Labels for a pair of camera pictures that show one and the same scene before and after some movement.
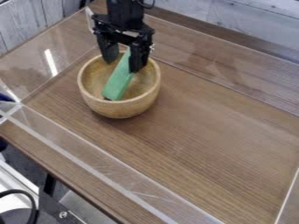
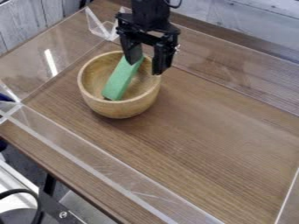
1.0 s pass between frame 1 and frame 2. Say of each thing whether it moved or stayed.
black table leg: stayed
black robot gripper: moved
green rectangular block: stayed
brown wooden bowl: stayed
